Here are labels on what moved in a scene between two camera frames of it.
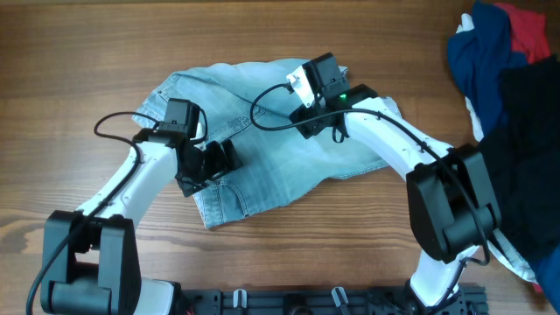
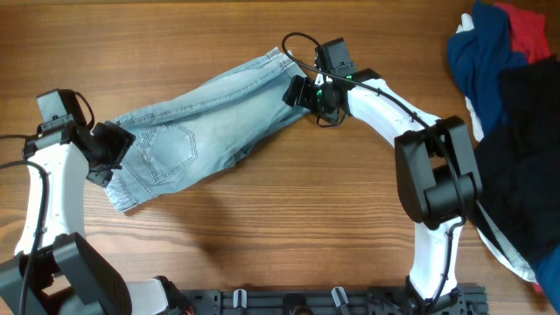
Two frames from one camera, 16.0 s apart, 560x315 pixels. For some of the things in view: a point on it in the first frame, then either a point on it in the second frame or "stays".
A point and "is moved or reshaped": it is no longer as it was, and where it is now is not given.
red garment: (528, 33) stays
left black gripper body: (206, 164) -> (114, 142)
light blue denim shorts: (248, 104) is moved or reshaped
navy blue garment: (478, 56) stays
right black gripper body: (304, 114) -> (312, 96)
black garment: (526, 149) stays
